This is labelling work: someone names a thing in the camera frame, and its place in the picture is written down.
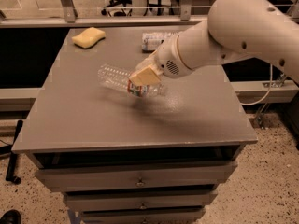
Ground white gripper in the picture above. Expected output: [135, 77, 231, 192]
[129, 35, 192, 86]

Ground clear bottle red label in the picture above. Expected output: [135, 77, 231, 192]
[98, 64, 166, 98]

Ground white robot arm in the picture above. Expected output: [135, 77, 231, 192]
[129, 0, 299, 86]

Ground clear bottle white label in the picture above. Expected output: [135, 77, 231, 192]
[141, 32, 176, 52]

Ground yellow sponge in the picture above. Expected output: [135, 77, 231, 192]
[72, 27, 106, 49]

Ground metal railing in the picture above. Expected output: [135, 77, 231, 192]
[0, 0, 298, 28]

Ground grey drawer cabinet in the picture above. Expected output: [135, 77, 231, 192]
[11, 25, 259, 224]

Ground top grey drawer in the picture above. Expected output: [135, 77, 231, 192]
[36, 161, 237, 192]

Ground grey drawer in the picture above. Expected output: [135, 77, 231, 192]
[81, 207, 205, 224]
[36, 161, 237, 192]
[64, 189, 217, 212]

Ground middle grey drawer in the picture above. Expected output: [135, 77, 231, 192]
[64, 189, 217, 212]

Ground bottom grey drawer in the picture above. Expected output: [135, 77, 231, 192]
[81, 207, 205, 224]

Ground black pole on floor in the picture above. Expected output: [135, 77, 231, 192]
[6, 120, 23, 185]

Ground black shoe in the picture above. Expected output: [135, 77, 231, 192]
[0, 210, 21, 224]

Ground white cable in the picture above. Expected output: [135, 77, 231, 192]
[240, 63, 274, 106]

